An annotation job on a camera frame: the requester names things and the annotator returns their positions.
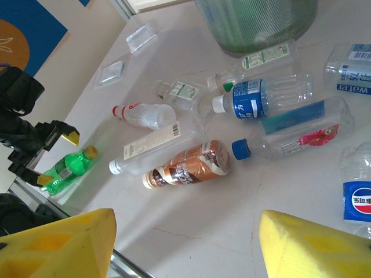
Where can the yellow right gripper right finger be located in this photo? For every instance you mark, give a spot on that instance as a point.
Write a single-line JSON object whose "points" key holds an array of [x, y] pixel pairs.
{"points": [[313, 252]]}

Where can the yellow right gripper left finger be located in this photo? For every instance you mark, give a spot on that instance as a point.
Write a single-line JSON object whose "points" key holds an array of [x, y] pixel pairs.
{"points": [[52, 249]]}

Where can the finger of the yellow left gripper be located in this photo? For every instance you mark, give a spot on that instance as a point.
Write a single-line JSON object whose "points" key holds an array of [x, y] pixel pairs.
{"points": [[71, 137], [34, 177]]}

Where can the green bottle yellow cap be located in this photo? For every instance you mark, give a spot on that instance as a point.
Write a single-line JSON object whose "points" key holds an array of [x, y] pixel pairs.
{"points": [[72, 165]]}

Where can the Pepsi label clear bottle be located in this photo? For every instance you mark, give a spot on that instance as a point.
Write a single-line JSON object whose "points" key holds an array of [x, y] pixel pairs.
{"points": [[358, 199]]}

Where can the clear bottle red label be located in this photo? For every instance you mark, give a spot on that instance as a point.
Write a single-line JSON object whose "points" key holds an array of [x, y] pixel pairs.
{"points": [[145, 114]]}

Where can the tall clear bottle white label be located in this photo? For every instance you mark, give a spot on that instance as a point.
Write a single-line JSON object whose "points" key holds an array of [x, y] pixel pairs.
{"points": [[156, 144]]}

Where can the square clear bottle blue cap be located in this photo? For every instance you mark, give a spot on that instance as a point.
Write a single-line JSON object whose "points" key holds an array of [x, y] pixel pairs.
{"points": [[295, 136]]}

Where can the green-label bottle clear cap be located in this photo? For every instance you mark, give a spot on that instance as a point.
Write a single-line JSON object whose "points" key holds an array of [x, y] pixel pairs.
{"points": [[182, 92]]}

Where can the brown coffee bottle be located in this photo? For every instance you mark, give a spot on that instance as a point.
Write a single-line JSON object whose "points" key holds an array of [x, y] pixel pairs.
{"points": [[191, 165]]}

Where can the blue-label bottle white cap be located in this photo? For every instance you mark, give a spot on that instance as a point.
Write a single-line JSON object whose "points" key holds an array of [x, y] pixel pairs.
{"points": [[249, 98]]}

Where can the pale-blue-label water bottle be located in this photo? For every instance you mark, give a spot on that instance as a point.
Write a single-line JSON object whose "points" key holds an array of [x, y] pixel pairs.
{"points": [[353, 72]]}

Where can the green-label bottle white cap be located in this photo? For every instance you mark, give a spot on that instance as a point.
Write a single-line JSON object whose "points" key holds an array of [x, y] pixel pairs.
{"points": [[266, 58]]}

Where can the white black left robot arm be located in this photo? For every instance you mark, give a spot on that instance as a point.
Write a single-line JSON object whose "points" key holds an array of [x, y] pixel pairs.
{"points": [[14, 214]]}

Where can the grey metal mesh bin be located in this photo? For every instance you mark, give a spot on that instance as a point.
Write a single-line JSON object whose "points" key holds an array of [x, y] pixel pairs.
{"points": [[261, 23]]}

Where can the clear plastic tray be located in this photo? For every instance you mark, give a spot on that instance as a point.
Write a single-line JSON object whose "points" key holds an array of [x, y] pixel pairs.
{"points": [[111, 72], [142, 36]]}

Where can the blue floral wall poster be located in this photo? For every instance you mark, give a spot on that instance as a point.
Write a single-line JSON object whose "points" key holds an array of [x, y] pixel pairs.
{"points": [[85, 2], [34, 23]]}

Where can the aluminium frame post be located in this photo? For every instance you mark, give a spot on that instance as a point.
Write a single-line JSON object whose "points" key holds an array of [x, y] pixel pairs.
{"points": [[123, 8]]}

